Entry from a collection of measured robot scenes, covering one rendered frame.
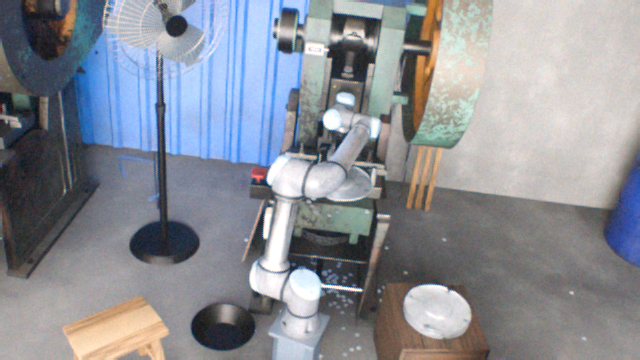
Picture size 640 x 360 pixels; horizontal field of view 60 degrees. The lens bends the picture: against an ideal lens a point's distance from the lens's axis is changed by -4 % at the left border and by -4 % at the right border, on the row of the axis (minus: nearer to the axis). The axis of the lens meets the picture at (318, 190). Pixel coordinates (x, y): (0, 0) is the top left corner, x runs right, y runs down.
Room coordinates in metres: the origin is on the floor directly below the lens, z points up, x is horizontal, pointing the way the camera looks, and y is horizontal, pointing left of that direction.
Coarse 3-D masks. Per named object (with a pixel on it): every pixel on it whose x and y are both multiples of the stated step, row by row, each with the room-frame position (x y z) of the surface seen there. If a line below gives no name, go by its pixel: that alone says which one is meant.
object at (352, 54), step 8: (352, 16) 2.36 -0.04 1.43; (360, 16) 2.37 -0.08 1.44; (352, 24) 2.33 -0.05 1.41; (360, 24) 2.33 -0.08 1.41; (352, 32) 2.31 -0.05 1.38; (360, 32) 2.32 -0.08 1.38; (344, 40) 2.32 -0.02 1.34; (352, 40) 2.30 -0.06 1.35; (360, 40) 2.30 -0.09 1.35; (344, 48) 2.33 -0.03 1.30; (352, 48) 2.33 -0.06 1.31; (360, 48) 2.34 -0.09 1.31; (344, 56) 2.35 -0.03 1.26; (352, 56) 2.34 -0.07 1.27; (360, 56) 2.36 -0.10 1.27; (344, 64) 2.35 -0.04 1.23; (352, 64) 2.35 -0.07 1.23; (360, 64) 2.38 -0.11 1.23
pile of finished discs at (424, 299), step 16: (416, 288) 1.97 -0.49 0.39; (432, 288) 1.98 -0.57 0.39; (416, 304) 1.86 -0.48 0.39; (432, 304) 1.87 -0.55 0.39; (448, 304) 1.88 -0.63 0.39; (464, 304) 1.90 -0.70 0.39; (416, 320) 1.76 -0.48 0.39; (432, 320) 1.78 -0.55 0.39; (448, 320) 1.79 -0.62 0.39; (464, 320) 1.82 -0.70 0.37; (432, 336) 1.72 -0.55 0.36; (448, 336) 1.72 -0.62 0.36
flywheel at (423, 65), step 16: (432, 0) 2.66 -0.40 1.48; (432, 16) 2.68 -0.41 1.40; (432, 32) 2.42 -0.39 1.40; (432, 48) 2.34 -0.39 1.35; (416, 64) 2.66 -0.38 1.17; (432, 64) 2.34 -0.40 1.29; (416, 80) 2.60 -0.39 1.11; (416, 96) 2.53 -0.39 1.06; (416, 112) 2.41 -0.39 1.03; (416, 128) 2.31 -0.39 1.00
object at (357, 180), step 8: (352, 168) 2.25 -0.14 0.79; (352, 176) 2.19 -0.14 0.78; (360, 176) 2.20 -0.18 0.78; (368, 176) 2.20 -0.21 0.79; (344, 184) 2.11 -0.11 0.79; (352, 184) 2.12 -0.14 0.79; (360, 184) 2.13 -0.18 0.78; (368, 184) 2.14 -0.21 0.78; (336, 192) 2.05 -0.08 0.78; (344, 192) 2.06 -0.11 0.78; (352, 192) 2.06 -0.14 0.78; (360, 192) 2.07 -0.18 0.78; (368, 192) 2.08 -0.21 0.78; (344, 200) 1.99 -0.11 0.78; (352, 200) 2.00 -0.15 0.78
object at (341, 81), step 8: (336, 72) 2.39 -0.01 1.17; (344, 72) 2.37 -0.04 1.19; (352, 72) 2.38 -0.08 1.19; (360, 72) 2.44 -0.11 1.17; (336, 80) 2.31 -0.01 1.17; (344, 80) 2.32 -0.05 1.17; (352, 80) 2.33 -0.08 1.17; (360, 80) 2.34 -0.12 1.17; (336, 88) 2.31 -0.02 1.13; (344, 88) 2.31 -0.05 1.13; (352, 88) 2.31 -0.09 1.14; (360, 88) 2.31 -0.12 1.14; (328, 96) 2.31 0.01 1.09; (360, 96) 2.31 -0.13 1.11; (328, 104) 2.31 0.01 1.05; (360, 104) 2.32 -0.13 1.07; (328, 136) 2.28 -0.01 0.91
